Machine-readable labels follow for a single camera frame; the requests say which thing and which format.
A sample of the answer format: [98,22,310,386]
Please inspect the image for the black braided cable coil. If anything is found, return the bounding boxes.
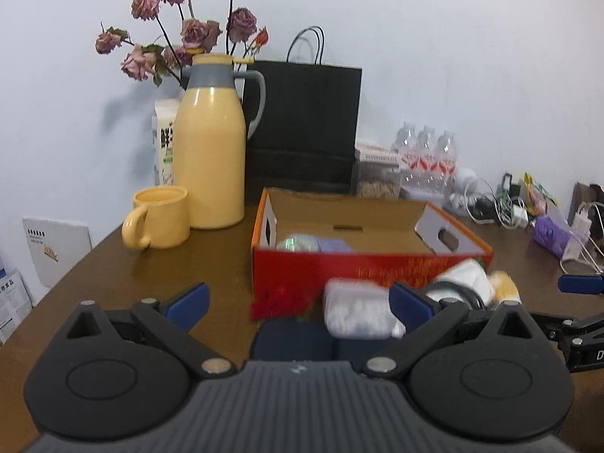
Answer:
[424,280,495,312]

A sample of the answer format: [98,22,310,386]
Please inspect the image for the red artificial rose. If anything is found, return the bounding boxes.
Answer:
[250,287,313,321]

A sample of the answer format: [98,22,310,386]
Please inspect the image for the purple tissue pack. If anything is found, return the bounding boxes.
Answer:
[532,216,587,259]

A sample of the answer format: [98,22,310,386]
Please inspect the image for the white crumpled plastic bag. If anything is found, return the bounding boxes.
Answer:
[434,259,495,307]

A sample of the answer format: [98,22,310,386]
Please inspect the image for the red cardboard box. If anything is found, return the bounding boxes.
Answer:
[251,188,493,300]

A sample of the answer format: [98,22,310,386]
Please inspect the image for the yellow white plush toy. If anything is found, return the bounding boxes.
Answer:
[487,271,521,307]

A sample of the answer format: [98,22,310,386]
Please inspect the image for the colourful snack packets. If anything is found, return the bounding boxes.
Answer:
[519,172,558,217]

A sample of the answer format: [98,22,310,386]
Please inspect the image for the yellow ceramic mug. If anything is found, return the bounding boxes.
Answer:
[121,185,190,251]

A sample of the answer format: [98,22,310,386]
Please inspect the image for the purple cloth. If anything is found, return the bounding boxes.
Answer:
[317,237,354,253]

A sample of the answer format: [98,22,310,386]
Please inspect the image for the white robot figurine fan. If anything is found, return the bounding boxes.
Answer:
[444,168,478,215]

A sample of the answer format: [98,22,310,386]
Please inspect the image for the right water bottle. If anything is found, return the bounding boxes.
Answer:
[434,131,458,192]

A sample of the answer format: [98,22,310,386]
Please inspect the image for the water bottle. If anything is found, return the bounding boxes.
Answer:
[434,131,458,192]
[391,122,419,187]
[416,126,437,188]

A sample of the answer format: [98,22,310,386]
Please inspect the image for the clear plastic food container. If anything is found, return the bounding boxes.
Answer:
[352,162,401,199]

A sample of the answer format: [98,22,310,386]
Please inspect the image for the white chair back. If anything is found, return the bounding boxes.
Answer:
[23,216,92,288]

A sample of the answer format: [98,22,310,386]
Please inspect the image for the middle water bottle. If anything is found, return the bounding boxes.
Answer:
[416,126,437,188]

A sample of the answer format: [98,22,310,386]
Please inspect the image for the flat white printed box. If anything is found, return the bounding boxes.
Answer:
[355,144,399,166]

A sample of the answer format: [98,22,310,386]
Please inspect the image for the yellow thermos jug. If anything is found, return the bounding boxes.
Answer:
[172,53,266,229]

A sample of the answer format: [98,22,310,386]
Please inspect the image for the left water bottle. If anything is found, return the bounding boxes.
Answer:
[391,122,419,187]

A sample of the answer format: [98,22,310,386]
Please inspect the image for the white milk carton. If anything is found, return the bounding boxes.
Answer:
[151,98,180,186]

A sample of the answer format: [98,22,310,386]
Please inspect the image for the black paper shopping bag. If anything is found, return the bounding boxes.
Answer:
[246,26,362,202]

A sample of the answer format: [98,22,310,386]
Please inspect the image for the dried pink flower bouquet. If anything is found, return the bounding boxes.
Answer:
[94,0,269,89]

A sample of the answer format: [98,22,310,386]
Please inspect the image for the white wall charger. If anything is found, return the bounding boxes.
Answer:
[560,202,603,275]

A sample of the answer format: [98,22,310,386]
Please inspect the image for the tangled chargers and cables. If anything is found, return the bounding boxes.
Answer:
[464,172,533,230]

